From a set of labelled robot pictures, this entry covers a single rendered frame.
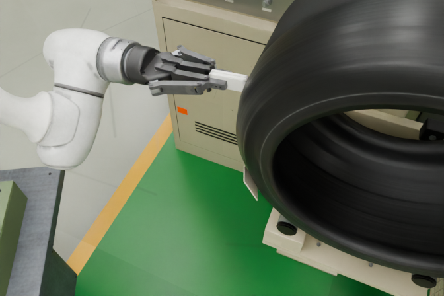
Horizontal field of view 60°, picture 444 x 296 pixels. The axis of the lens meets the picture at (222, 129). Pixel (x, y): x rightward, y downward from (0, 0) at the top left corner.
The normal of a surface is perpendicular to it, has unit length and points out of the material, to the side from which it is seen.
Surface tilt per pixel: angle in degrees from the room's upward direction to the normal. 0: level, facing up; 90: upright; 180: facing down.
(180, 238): 0
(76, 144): 65
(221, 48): 90
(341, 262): 0
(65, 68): 42
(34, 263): 0
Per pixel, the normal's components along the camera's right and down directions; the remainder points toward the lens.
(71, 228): 0.00, -0.62
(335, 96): -0.49, 0.59
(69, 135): 0.57, 0.21
